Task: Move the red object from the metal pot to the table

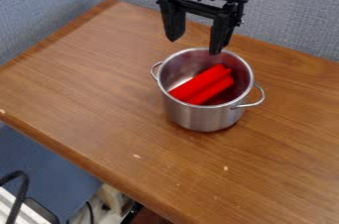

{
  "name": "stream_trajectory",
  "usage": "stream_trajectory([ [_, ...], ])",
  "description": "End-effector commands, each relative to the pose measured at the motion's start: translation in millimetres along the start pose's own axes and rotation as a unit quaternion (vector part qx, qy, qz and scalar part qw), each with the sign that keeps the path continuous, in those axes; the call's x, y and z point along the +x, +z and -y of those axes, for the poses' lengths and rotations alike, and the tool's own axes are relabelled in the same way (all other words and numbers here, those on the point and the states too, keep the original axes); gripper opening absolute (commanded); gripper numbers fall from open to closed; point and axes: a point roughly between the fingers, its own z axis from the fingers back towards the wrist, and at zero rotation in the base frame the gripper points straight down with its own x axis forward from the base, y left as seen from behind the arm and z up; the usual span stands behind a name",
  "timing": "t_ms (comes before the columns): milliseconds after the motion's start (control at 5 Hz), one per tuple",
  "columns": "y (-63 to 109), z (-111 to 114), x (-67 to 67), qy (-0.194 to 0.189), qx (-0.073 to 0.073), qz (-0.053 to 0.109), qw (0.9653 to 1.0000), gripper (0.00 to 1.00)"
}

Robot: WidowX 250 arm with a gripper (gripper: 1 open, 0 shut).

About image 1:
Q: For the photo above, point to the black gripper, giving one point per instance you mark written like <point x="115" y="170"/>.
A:
<point x="173" y="20"/>

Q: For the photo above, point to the red block object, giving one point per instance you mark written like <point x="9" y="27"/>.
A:
<point x="204" y="85"/>

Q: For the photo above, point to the stainless steel pot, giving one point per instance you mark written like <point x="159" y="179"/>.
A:
<point x="223" y="110"/>

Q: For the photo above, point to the white clutter under table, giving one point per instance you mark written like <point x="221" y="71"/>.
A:
<point x="105" y="208"/>

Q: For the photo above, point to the white appliance with vents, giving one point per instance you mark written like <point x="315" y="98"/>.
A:
<point x="32" y="212"/>

